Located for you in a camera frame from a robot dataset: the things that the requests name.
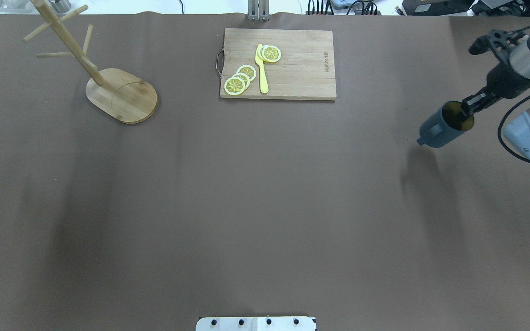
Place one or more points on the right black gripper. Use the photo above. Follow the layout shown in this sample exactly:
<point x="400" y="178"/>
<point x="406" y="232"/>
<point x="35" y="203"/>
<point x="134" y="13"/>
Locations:
<point x="504" y="82"/>

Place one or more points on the blue-grey mug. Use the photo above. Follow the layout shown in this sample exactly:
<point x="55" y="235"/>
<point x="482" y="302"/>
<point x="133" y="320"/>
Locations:
<point x="445" y="125"/>

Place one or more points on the wooden cup rack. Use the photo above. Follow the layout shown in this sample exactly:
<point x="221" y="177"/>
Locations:
<point x="124" y="96"/>

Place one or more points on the small steel cup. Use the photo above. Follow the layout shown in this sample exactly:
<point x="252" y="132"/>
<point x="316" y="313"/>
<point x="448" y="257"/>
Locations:
<point x="61" y="6"/>

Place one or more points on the wooden cutting board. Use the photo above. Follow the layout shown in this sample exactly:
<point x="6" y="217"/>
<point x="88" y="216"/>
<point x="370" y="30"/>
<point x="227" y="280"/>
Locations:
<point x="305" y="72"/>

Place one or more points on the yellow plastic knife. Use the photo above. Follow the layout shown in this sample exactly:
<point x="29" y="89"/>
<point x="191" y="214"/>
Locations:
<point x="263" y="83"/>

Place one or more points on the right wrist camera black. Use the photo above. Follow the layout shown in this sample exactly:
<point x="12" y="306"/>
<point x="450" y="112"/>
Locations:
<point x="500" y="43"/>

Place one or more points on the aluminium frame post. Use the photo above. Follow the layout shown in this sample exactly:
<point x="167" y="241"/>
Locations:
<point x="258" y="10"/>

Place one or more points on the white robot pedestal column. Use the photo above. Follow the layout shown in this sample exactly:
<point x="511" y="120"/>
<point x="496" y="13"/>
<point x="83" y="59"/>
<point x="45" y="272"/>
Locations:
<point x="257" y="323"/>

